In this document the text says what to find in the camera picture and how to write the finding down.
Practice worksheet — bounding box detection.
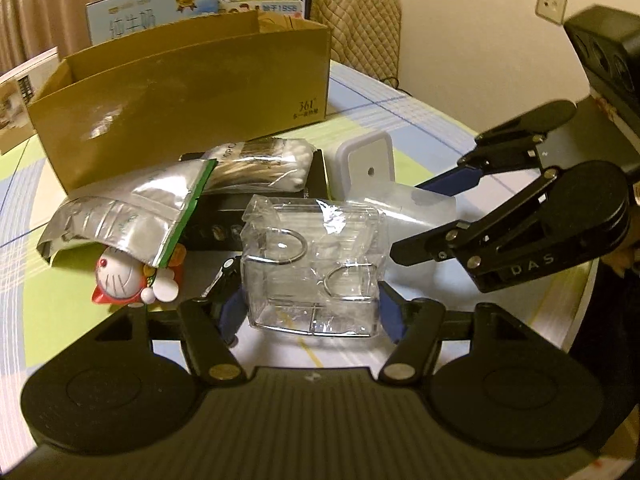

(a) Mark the white appliance box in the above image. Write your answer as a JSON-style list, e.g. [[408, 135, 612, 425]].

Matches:
[[0, 48, 60, 155]]

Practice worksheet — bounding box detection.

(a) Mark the clear plastic hook package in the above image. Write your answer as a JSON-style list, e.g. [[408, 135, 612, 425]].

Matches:
[[241, 195, 390, 338]]

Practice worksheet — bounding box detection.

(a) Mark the brown cardboard box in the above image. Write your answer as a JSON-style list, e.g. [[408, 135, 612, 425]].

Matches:
[[28, 11, 331, 191]]

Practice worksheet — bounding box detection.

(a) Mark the single wall socket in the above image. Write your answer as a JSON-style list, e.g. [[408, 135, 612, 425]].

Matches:
[[535, 0, 567, 25]]

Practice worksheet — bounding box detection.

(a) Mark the red Doraemon figurine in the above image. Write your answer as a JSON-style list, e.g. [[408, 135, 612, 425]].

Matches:
[[92, 244, 186, 306]]

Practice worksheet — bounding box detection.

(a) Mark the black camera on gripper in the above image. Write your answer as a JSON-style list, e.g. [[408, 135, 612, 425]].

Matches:
[[563, 4, 640, 113]]

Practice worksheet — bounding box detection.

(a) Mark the beige quilted chair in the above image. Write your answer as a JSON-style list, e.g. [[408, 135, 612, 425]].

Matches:
[[309, 0, 401, 89]]

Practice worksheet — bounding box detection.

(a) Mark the black shaver box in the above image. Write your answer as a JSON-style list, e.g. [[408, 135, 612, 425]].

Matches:
[[179, 150, 329, 252]]

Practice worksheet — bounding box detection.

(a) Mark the person's right hand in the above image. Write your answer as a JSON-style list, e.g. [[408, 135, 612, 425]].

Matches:
[[601, 183, 640, 278]]

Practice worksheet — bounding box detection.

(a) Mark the white square plastic container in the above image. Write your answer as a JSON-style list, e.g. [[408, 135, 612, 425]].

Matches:
[[326, 131, 395, 200]]

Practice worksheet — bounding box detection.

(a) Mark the light blue milk carton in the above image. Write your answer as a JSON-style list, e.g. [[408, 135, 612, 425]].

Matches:
[[86, 0, 218, 46]]

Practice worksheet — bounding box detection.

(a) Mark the cotton swab bag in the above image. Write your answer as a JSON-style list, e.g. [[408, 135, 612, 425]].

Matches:
[[203, 138, 314, 194]]

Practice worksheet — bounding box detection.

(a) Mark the silver foil pouch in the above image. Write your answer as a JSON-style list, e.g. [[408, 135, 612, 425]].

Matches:
[[37, 158, 217, 268]]

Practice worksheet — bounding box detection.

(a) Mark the plaid bed sheet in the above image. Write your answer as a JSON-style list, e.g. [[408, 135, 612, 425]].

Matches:
[[1, 64, 596, 470]]

